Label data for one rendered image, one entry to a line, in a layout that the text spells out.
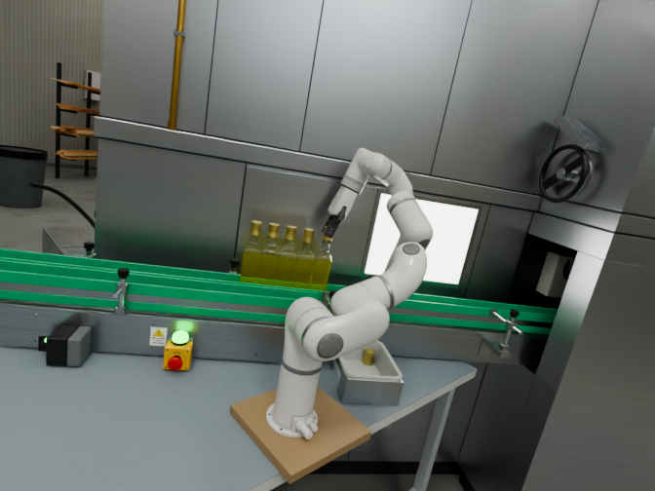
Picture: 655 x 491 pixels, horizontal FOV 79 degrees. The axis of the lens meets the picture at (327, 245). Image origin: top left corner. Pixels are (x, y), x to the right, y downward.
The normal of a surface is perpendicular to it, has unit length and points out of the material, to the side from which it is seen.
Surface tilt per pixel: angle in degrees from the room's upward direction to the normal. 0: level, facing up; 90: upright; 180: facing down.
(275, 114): 90
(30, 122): 90
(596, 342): 90
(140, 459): 0
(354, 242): 90
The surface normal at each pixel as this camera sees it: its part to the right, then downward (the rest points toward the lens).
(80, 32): 0.66, 0.29
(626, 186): -0.97, -0.13
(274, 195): 0.18, 0.26
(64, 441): 0.18, -0.96
